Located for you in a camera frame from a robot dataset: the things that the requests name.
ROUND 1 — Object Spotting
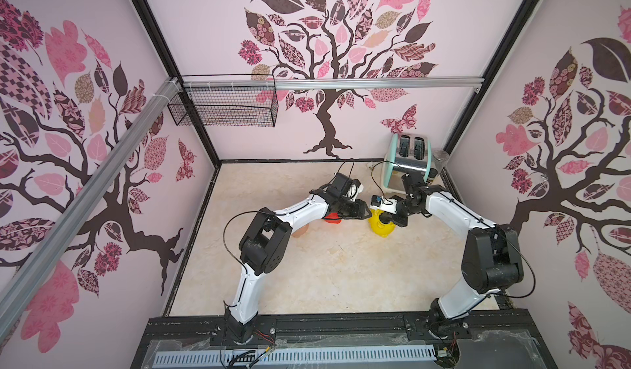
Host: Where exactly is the red piggy bank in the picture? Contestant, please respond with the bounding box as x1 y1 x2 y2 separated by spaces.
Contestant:
324 213 343 224

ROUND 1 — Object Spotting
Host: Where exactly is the yellow piggy bank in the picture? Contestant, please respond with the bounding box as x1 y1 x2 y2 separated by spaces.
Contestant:
369 210 396 238

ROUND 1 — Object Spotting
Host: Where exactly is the peach piggy bank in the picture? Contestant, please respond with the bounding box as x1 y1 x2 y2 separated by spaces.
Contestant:
292 224 309 239

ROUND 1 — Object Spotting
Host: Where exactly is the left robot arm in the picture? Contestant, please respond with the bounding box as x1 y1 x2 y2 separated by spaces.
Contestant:
224 179 371 344

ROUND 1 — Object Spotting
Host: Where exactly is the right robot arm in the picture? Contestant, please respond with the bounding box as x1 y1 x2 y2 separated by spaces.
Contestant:
393 172 524 339

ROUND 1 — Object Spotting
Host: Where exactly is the mint chrome toaster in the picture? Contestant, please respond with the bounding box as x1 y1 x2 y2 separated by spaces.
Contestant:
380 132 433 193

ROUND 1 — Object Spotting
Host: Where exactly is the glass jar behind toaster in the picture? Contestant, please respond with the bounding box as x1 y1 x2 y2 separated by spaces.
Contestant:
427 149 450 185

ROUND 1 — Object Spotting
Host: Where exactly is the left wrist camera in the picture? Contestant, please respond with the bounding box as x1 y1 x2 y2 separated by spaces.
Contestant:
327 173 363 201

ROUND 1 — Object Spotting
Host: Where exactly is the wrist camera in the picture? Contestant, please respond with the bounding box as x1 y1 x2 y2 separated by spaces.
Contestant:
327 173 363 201
369 195 398 214

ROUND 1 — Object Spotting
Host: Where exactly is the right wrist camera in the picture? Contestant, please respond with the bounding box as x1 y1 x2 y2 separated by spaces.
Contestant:
369 195 398 214

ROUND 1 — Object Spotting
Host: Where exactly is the black wire basket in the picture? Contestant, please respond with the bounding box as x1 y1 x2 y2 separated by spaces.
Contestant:
168 73 279 127

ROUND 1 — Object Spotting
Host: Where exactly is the back aluminium rail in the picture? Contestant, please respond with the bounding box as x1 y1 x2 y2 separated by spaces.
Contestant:
184 77 484 91

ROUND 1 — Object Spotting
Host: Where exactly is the aluminium rail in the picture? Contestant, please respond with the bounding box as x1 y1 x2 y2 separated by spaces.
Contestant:
1 78 181 340
184 77 484 91

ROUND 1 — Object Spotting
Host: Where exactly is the black base frame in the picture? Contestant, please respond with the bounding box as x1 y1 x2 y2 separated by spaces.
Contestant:
131 309 555 368

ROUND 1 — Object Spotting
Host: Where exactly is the white slotted cable duct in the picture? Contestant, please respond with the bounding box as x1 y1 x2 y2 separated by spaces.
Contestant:
150 345 437 368

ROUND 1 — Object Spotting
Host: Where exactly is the left aluminium rail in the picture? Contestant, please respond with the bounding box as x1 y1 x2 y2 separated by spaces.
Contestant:
1 78 181 340

